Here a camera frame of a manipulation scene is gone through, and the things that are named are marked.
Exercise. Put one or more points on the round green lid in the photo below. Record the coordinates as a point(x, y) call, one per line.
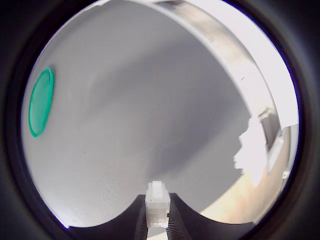
point(41, 102)

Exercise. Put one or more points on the dark grey mat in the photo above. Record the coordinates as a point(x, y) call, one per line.
point(125, 125)

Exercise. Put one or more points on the small white plastic terminal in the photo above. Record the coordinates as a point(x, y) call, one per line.
point(157, 202)

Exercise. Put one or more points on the white partition bracket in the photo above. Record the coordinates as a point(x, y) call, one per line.
point(286, 175)

